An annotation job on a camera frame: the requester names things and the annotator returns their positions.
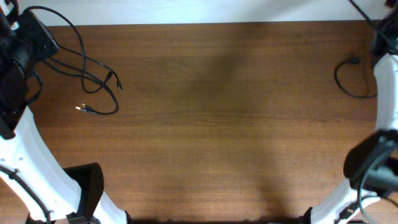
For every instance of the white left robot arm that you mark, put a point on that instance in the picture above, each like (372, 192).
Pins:
(49, 191)

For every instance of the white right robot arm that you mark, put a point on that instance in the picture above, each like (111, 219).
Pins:
(370, 170)

